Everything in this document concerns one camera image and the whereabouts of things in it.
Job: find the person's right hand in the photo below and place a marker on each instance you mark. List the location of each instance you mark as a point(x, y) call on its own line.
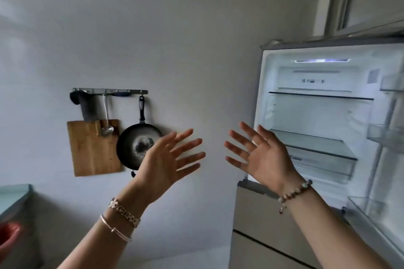
point(268, 161)

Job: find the person's left hand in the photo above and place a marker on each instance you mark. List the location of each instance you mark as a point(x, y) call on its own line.
point(157, 171)

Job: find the person's right little finger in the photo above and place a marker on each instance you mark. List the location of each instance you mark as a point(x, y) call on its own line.
point(236, 164)

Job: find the person's right thumb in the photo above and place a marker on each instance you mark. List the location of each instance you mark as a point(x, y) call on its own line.
point(266, 134)

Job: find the person's left little finger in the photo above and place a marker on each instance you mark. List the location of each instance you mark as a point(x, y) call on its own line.
point(188, 171)

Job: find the person's left thumb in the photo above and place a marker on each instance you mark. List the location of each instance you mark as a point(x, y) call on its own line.
point(165, 141)

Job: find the person's left middle finger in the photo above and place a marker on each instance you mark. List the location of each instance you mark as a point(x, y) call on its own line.
point(187, 147)

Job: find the person's right middle finger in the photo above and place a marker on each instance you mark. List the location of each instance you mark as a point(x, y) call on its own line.
point(241, 140)

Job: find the person's left forearm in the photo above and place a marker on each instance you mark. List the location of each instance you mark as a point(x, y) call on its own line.
point(104, 240)

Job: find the person's right forearm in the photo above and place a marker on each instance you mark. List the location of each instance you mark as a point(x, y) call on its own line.
point(328, 231)

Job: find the black frying pan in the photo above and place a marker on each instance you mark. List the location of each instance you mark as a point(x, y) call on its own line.
point(134, 147)

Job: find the glass refrigerator shelf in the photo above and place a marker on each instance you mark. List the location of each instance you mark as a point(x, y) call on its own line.
point(312, 141)
point(318, 95)

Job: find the silver refrigerator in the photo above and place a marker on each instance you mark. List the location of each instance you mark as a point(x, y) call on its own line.
point(315, 114)

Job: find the beige refrigerator drawer front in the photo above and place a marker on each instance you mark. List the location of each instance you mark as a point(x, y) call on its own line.
point(258, 215)
point(252, 254)

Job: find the steel ladle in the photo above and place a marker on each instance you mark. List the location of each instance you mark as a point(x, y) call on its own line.
point(106, 130)

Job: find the clear refrigerator crisper drawer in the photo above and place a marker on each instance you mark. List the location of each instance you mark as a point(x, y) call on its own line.
point(325, 166)

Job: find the wooden cutting board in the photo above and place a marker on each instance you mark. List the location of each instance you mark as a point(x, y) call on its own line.
point(91, 152)

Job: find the dark cleaver knife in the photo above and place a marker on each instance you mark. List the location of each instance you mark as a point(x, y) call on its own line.
point(88, 106)

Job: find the refrigerator interior light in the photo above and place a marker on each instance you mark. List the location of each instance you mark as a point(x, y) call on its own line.
point(322, 60)

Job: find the thin silver bangle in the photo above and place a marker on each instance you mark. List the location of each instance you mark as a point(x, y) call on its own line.
point(115, 230)

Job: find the open refrigerator door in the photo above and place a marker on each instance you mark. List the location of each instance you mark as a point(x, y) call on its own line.
point(391, 177)

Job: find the metal wall hook rail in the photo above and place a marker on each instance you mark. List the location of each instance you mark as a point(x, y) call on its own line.
point(94, 90)

